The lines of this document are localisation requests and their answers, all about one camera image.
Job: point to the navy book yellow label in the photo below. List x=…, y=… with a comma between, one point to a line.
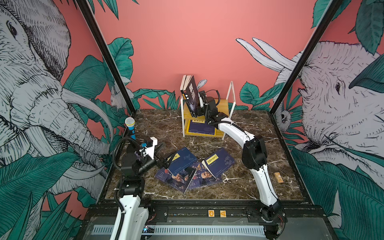
x=198, y=127
x=181, y=160

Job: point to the wooden white-framed book shelf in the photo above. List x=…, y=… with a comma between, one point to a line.
x=226, y=108

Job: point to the black front rail base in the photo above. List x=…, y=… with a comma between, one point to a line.
x=161, y=211

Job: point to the white slotted cable duct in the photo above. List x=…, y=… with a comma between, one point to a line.
x=189, y=230

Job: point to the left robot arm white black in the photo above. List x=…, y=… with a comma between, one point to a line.
x=132, y=216

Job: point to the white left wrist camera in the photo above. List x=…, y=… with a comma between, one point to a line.
x=148, y=147

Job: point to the right black frame post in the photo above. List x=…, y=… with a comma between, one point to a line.
x=324, y=22

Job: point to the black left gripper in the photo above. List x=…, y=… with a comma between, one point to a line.
x=163, y=164

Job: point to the black wolf cover book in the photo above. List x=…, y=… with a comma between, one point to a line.
x=191, y=97

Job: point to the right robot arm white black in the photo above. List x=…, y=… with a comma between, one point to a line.
x=254, y=157

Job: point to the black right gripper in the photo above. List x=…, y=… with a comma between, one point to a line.
x=200, y=112

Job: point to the black frame post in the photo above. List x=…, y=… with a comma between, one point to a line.
x=324, y=22
x=88, y=15

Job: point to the dark brown leaning book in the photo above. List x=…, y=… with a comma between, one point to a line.
x=185, y=82

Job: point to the small wooden block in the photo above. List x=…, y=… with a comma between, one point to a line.
x=278, y=177

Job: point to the navy book right side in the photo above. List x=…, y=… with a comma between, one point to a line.
x=218, y=162

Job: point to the left black frame post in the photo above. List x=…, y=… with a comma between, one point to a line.
x=88, y=15

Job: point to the open illustrated magazine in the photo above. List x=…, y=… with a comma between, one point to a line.
x=193, y=177

